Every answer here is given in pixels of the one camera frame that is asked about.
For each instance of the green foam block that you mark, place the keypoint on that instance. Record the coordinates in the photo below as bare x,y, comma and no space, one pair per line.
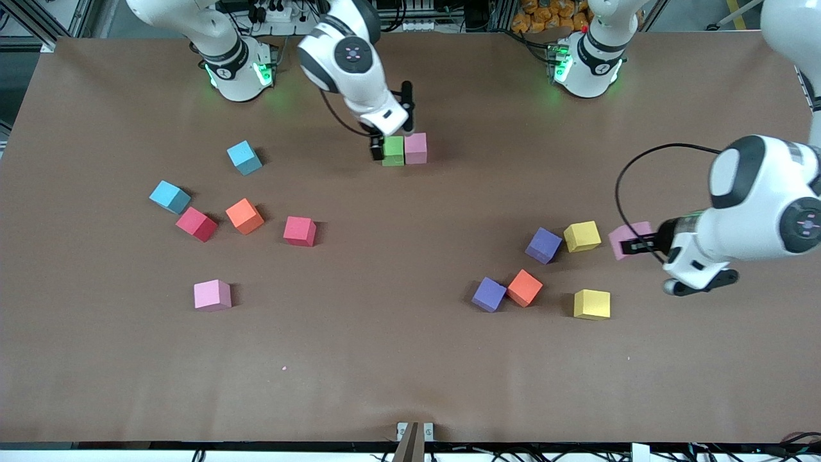
393,152

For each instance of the dented pink foam block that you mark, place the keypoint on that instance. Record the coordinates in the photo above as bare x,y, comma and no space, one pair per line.
632,229

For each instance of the red foam block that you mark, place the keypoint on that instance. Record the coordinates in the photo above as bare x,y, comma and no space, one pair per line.
299,231
196,224

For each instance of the orange foam block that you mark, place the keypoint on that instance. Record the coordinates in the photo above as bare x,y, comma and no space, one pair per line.
244,216
524,287

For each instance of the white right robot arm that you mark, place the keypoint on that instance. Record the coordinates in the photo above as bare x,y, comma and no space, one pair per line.
369,90

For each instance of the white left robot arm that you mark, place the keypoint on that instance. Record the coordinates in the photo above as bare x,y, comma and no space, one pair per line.
763,205

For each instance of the yellow foam block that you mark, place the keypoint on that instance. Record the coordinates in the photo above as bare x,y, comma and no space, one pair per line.
582,236
591,304

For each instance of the purple foam block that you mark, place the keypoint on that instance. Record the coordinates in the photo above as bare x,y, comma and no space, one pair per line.
489,294
543,245

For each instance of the white ribbed device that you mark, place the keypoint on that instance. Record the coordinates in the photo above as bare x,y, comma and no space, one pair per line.
410,25

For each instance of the blue foam block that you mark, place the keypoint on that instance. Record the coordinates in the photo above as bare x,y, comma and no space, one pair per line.
169,196
244,158

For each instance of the white power strip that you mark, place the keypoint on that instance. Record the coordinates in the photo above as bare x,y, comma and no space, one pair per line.
282,29

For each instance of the orange snack bag pile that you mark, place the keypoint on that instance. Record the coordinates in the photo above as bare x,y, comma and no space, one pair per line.
532,19

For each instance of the small white block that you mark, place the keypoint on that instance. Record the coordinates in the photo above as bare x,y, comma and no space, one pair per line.
640,453

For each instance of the small metal bracket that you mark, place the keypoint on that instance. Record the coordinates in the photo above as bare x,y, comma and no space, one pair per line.
401,428

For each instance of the aluminium frame profile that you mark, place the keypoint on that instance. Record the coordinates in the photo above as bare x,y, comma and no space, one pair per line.
38,22

